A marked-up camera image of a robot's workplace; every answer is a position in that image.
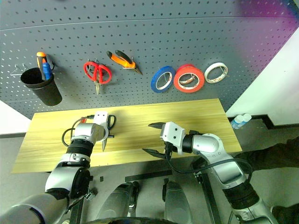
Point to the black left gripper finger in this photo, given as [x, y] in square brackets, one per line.
[111, 136]

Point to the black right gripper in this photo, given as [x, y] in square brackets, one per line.
[168, 150]

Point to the wide red tape roll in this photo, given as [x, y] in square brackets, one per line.
[188, 69]

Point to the orange black needle nose pliers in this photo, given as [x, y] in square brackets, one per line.
[121, 59]

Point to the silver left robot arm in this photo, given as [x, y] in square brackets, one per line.
[86, 133]

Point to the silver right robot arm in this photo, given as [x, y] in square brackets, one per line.
[210, 144]

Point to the grey metal pegboard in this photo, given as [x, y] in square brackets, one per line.
[163, 35]

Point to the black floor strip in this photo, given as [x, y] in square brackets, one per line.
[149, 175]

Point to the blue tape roll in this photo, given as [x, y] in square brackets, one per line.
[154, 81]

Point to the dark rounded robot foot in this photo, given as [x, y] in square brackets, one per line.
[176, 203]
[116, 203]

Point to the black plastic cup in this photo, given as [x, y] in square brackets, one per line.
[46, 93]

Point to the black metal table leg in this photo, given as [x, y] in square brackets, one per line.
[210, 198]
[76, 212]

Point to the blue white plastic bottle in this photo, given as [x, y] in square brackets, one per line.
[247, 117]
[236, 122]

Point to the white tape roll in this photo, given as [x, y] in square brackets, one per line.
[208, 74]

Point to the person in dark clothing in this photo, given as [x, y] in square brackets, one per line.
[271, 154]

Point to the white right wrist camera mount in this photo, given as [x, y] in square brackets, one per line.
[174, 135]

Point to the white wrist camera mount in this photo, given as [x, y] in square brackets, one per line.
[174, 135]
[101, 117]

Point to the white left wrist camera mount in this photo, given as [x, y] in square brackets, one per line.
[101, 117]

